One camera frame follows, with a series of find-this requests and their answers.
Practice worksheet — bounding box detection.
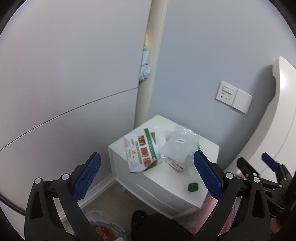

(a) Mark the crinkled clear plastic wrapper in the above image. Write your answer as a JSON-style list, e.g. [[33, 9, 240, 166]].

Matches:
[[151, 125, 201, 173]]

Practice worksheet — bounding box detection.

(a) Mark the pink blanket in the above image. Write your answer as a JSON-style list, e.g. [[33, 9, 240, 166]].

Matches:
[[187, 192, 243, 237]]

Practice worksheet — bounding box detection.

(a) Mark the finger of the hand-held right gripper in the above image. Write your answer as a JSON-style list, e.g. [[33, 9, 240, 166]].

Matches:
[[237, 157, 287, 193], [261, 152, 296, 186]]

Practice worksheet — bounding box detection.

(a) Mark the white wall switch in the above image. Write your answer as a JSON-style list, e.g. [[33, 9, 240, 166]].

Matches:
[[232, 89, 253, 114]]

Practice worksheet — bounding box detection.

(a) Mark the printed food packet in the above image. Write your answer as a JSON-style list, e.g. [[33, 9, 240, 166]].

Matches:
[[124, 128, 163, 173]]

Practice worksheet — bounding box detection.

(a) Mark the light blue cloth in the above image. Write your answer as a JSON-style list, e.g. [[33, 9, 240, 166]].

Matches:
[[139, 49, 152, 82]]

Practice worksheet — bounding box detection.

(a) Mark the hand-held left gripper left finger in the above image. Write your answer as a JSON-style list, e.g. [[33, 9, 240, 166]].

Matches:
[[24, 152, 103, 241]]

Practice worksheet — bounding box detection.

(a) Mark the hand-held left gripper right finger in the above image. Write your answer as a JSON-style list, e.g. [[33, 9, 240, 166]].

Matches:
[[193, 150, 271, 241]]

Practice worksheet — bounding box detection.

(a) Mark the clear plastic garbage bag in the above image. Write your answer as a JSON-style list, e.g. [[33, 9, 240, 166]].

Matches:
[[84, 210, 127, 241]]

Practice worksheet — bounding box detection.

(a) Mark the beige wardrobe side panel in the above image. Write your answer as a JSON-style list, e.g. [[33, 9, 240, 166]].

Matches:
[[134, 0, 167, 130]]

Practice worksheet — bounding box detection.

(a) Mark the frosted plastic bag with label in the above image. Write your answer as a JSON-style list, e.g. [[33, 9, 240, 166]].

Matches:
[[160, 133, 200, 164]]

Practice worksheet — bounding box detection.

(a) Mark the white wall socket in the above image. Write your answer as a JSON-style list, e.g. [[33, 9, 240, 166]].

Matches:
[[215, 81, 238, 106]]

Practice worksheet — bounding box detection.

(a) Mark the white wardrobe door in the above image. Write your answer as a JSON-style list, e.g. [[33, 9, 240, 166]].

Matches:
[[0, 87, 139, 214], [0, 0, 153, 151]]

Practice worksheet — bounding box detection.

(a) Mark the white bed headboard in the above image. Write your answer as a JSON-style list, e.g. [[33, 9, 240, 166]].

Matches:
[[225, 56, 296, 181]]

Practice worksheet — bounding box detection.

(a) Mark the white nightstand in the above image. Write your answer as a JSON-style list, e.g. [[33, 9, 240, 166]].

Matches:
[[108, 114, 220, 219]]

